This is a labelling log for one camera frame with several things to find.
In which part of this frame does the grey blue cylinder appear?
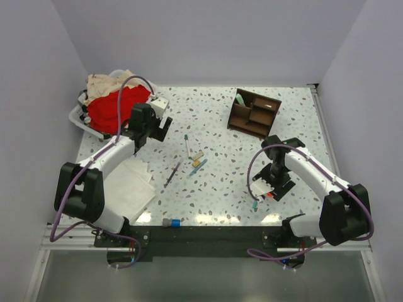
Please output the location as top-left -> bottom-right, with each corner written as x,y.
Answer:
162,218 -> 181,228

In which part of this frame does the white plastic basket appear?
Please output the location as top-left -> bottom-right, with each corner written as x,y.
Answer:
69,78 -> 158,140

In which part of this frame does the aluminium front rail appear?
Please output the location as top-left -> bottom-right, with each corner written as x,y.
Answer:
40,225 -> 372,252

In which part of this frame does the white folded cloth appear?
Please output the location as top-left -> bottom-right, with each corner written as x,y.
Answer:
104,156 -> 156,223

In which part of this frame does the beige cloth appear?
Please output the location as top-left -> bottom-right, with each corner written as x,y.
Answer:
82,69 -> 133,106

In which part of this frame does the purple black pen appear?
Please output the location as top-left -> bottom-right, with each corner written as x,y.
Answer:
164,157 -> 183,188

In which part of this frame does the small tan sharpener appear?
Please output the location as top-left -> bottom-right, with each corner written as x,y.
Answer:
192,160 -> 201,167

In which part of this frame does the brown wooden desk organizer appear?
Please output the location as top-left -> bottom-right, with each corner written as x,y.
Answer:
227,88 -> 282,139

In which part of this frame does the aluminium right side rail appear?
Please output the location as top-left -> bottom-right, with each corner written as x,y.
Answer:
307,84 -> 340,176

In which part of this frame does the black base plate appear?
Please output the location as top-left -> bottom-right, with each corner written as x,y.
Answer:
91,226 -> 317,264

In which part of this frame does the beige eraser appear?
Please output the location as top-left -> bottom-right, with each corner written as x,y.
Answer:
191,151 -> 204,161

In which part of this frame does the red cloth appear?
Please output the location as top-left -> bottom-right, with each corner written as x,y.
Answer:
88,85 -> 150,135

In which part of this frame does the aluminium rail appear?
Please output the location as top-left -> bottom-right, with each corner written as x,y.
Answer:
40,225 -> 372,252
307,84 -> 340,176

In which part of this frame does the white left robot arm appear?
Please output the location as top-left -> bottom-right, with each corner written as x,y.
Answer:
51,98 -> 173,247

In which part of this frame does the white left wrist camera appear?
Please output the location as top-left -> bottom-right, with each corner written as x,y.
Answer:
149,97 -> 169,120

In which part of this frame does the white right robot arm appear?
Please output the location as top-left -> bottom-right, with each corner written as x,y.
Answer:
247,135 -> 375,247

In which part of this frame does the blue pen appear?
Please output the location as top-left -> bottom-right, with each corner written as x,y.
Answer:
186,159 -> 208,179

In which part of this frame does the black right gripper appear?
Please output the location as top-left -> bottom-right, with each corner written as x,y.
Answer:
253,163 -> 295,201

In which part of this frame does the green capped white marker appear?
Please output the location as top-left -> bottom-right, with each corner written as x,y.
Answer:
184,135 -> 191,159

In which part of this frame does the light green highlighter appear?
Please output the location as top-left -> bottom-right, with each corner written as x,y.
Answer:
236,94 -> 245,106

